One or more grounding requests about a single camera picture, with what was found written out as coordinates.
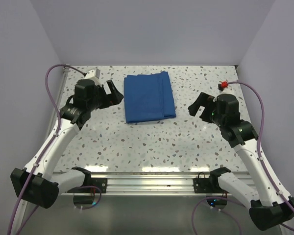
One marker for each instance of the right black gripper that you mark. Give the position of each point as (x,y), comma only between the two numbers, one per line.
(205,100)

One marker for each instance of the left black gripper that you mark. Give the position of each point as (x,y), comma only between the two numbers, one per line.
(113,98)

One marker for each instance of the blue surgical cloth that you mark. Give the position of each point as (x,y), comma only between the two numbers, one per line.
(148,98)

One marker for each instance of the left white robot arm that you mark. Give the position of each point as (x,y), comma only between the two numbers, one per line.
(35,183)

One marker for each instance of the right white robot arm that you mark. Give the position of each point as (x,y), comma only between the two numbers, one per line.
(269,204)

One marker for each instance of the red cable connector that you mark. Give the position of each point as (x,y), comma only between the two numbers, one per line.
(223,85)

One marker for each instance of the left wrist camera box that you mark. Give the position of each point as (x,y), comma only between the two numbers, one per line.
(93,74)

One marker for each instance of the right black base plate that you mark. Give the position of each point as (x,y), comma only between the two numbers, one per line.
(204,186)

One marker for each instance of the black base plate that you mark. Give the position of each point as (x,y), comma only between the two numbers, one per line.
(204,186)
(100,183)

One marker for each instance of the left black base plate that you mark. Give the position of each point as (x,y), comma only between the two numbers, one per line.
(100,183)

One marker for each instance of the aluminium mounting rail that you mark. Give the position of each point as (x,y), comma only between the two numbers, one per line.
(150,183)

